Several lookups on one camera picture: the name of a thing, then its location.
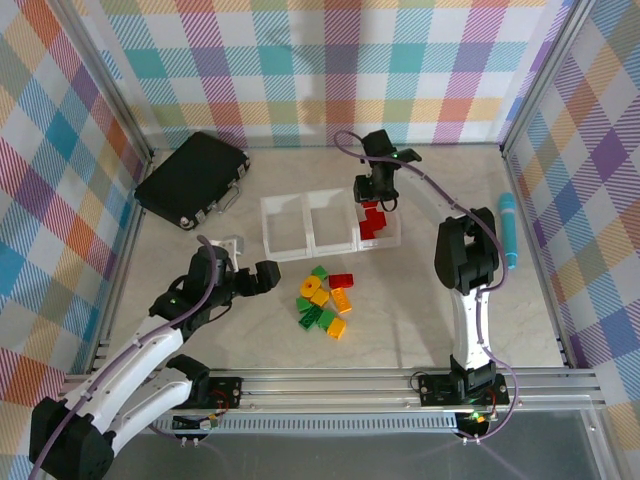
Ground clear plastic container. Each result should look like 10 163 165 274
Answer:
305 188 361 258
259 193 315 264

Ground dark green lego brick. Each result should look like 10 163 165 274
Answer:
298 305 324 332

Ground red bricks in tray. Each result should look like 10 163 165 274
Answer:
349 185 404 251

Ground long orange lego brick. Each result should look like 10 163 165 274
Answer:
330 288 353 316

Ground black hard case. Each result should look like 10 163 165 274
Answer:
134 131 251 231

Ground plaid cloth panel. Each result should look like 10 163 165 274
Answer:
509 0 640 419
0 0 147 459
82 0 574 150

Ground blue marker pen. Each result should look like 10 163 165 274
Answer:
497 192 521 271

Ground small electronics board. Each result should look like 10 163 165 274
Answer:
457 409 497 436
172 412 222 434

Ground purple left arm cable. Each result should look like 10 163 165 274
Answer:
27 233 224 480

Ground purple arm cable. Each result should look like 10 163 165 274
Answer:
333 129 521 444
27 233 224 480

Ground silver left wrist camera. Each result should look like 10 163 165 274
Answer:
208 236 245 262

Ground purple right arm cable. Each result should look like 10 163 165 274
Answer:
333 129 521 444

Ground aluminium side rail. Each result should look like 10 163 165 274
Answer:
84 149 156 374

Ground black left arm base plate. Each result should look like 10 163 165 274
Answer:
202 374 245 412

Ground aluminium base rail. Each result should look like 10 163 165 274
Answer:
49 367 606 416

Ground slotted metal cable duct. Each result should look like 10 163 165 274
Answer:
149 416 495 437

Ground aluminium frame post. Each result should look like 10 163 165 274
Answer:
62 0 157 164
499 0 597 159

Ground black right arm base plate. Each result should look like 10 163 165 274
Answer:
417 372 511 408

